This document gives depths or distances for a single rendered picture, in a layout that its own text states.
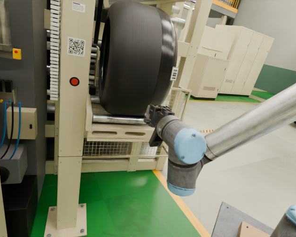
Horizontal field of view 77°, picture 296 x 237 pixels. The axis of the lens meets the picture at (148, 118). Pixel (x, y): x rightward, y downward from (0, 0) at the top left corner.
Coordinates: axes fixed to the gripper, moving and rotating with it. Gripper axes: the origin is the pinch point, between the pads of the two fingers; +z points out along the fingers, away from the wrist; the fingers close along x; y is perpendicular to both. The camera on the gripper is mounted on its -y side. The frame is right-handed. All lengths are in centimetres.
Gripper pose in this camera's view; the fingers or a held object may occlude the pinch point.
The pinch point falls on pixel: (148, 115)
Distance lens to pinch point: 83.4
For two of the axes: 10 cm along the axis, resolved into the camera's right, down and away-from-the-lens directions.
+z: -3.2, -3.2, 8.9
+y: 1.7, -9.5, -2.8
